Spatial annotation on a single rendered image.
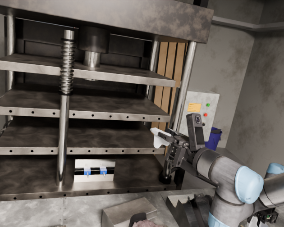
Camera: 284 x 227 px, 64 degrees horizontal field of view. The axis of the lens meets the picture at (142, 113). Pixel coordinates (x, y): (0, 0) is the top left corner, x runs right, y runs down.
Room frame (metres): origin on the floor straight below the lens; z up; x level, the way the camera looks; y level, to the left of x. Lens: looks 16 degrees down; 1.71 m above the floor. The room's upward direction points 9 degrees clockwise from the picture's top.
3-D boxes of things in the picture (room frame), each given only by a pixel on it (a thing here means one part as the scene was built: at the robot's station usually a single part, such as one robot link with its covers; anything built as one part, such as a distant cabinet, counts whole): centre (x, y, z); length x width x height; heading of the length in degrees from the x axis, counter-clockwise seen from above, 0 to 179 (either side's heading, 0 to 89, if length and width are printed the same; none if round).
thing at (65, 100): (1.29, 0.46, 1.10); 0.05 x 0.05 x 1.30
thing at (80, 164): (1.61, 0.34, 0.87); 0.50 x 0.27 x 0.17; 20
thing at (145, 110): (1.72, 0.43, 1.27); 1.10 x 0.74 x 0.05; 110
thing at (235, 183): (0.51, -0.26, 1.43); 0.11 x 0.08 x 0.09; 39
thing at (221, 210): (0.52, -0.27, 1.34); 0.11 x 0.08 x 0.11; 129
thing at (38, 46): (2.12, 0.58, 0.90); 1.30 x 0.12 x 1.80; 110
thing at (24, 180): (1.67, 0.42, 0.76); 1.30 x 0.84 x 0.06; 110
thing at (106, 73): (1.73, 0.44, 1.52); 1.10 x 0.70 x 0.05; 110
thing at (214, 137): (4.02, -1.32, 0.27); 0.46 x 0.43 x 0.54; 103
